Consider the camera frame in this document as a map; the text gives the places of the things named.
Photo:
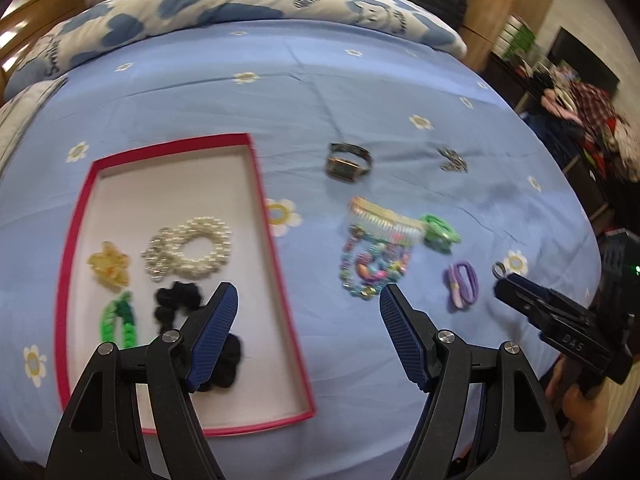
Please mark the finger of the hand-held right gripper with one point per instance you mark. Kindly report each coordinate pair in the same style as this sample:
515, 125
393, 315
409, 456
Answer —
525, 305
550, 296

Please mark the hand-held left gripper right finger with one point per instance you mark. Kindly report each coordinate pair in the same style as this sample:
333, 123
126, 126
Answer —
400, 330

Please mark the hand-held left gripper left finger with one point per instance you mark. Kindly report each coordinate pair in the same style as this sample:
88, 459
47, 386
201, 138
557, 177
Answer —
215, 330

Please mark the green fabric scrunchie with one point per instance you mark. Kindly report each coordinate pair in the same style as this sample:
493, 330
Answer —
439, 232

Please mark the red shallow cardboard box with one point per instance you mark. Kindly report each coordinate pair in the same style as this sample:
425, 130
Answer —
200, 185

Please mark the gold wrist watch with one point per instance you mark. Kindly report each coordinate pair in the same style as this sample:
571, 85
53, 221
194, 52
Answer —
342, 167

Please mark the person's right hand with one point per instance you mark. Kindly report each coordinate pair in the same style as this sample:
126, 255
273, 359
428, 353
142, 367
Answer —
585, 420

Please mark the black fabric scrunchie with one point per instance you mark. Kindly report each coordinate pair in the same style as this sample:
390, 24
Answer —
172, 302

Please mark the white pearl scrunchie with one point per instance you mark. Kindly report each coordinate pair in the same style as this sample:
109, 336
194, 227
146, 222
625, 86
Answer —
215, 247

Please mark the clear plastic hair comb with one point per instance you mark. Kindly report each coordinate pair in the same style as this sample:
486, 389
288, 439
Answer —
385, 220

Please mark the yellow flower hair clip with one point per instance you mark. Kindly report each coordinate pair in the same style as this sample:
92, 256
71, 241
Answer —
109, 264

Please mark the dark low cabinet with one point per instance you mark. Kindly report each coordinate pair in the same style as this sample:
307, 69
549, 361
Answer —
575, 170

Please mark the silver rhinestone hair clip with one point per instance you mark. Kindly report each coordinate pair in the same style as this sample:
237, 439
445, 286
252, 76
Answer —
452, 160

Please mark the pile of colourful clothes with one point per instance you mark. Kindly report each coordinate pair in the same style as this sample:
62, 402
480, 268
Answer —
595, 105

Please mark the black flat screen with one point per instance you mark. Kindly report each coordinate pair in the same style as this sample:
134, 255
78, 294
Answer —
585, 55

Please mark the blue flowered bed sheet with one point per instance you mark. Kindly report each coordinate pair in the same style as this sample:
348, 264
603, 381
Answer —
350, 85

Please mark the striped grey pillow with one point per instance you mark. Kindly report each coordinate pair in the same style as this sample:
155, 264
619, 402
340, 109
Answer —
25, 110

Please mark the wooden wardrobe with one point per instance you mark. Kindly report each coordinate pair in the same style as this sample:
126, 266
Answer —
500, 0

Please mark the white quilt with blue hearts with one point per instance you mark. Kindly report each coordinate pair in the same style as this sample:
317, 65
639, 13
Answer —
225, 5

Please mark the wooden bed headboard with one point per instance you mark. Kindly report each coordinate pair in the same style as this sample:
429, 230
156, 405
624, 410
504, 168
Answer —
15, 30

